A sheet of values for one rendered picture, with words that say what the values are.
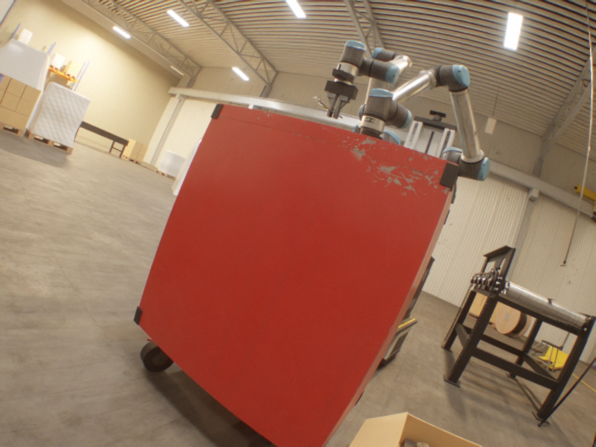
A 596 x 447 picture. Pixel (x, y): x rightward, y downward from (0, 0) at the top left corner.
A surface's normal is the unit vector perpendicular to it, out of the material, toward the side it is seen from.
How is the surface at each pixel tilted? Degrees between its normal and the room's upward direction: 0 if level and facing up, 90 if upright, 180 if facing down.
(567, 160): 90
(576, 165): 90
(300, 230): 90
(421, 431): 90
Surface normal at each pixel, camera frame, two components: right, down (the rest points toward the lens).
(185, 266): -0.42, -0.17
